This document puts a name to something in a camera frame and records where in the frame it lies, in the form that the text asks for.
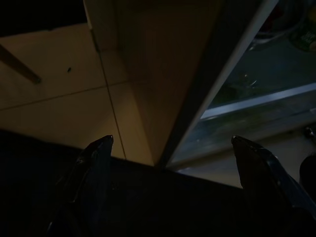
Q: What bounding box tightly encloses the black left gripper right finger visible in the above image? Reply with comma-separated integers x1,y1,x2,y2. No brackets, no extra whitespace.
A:
231,135,316,237

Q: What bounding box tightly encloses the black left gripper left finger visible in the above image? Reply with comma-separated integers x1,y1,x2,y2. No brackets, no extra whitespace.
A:
46,135,114,237

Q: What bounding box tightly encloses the glass fridge shelf white trim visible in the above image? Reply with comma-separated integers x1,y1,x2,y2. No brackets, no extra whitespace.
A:
170,108,316,165
200,37,316,120

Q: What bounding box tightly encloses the grey fridge cabinet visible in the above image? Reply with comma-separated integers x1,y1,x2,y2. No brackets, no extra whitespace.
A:
159,0,316,173

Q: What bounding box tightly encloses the wooden table leg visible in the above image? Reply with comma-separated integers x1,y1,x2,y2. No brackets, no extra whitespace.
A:
0,43,41,84

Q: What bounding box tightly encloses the yellow green printed cup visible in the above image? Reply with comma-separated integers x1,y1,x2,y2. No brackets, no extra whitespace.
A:
288,13,316,54

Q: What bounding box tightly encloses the metal bowl of red cherries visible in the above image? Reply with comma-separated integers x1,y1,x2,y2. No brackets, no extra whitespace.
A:
253,0,306,46

